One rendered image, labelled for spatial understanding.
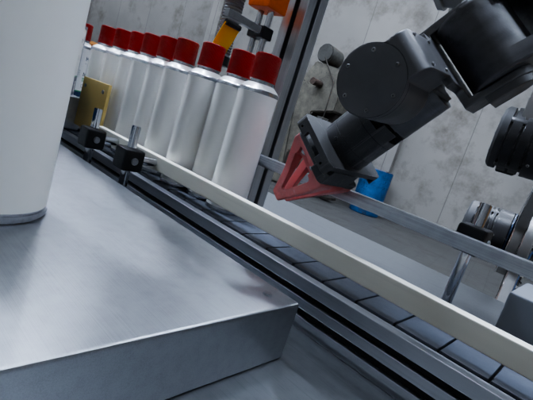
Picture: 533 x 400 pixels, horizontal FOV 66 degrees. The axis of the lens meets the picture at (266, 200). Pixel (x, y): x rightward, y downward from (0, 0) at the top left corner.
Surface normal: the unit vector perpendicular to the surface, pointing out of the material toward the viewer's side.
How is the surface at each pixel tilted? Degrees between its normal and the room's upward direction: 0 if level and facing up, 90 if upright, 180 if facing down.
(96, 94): 90
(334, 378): 0
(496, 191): 90
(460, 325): 90
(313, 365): 0
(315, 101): 90
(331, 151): 39
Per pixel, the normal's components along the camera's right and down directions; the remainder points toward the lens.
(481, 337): -0.65, -0.06
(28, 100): 0.74, 0.35
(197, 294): 0.30, -0.94
